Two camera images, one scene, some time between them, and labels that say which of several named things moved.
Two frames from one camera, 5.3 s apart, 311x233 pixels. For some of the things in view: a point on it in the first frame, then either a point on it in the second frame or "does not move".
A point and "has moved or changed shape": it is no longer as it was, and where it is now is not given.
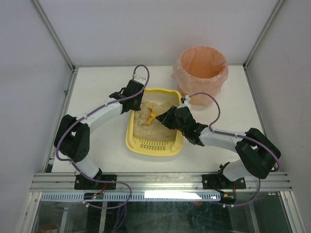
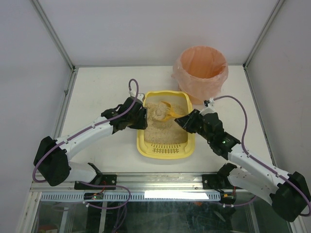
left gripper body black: [135, 103] -> [141, 117]
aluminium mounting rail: [51, 182] does not move
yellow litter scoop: [151, 118] has moved or changed shape
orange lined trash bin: [199, 69] does not move
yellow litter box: [140, 148] has moved or changed shape
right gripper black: [170, 119] -> [192, 122]
